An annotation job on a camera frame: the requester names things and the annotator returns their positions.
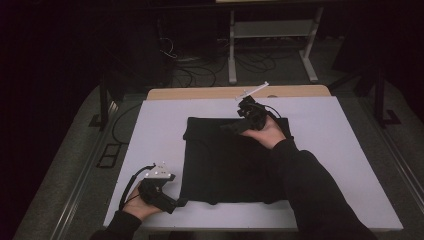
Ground grey metal table frame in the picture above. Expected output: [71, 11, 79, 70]
[227, 6, 325, 85]

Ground long black floor cable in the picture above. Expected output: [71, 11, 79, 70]
[111, 103, 143, 146]

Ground black floor socket box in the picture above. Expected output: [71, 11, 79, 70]
[96, 143, 122, 169]

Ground person's right hand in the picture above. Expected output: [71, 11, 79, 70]
[240, 114, 288, 150]

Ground black tank top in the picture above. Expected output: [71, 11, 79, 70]
[179, 115, 295, 206]

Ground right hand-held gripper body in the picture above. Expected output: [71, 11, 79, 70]
[234, 81, 270, 132]

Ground person's left hand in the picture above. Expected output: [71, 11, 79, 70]
[122, 185, 163, 222]

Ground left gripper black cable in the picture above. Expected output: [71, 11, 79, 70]
[118, 162, 158, 212]

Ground coiled black floor cables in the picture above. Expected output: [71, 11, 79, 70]
[172, 49, 278, 88]

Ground white floor cable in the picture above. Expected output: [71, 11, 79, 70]
[159, 37, 179, 60]

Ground black stand with angled legs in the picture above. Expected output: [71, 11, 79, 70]
[328, 64, 403, 130]

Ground white table mat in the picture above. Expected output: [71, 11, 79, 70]
[103, 96, 404, 232]

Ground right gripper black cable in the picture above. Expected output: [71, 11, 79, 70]
[262, 104, 283, 120]

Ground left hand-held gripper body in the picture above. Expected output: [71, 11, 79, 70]
[137, 162, 177, 215]

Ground metal floor rail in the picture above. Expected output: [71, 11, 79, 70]
[361, 96, 424, 209]
[49, 99, 119, 240]

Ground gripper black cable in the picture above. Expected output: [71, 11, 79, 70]
[262, 104, 283, 120]
[118, 162, 158, 212]

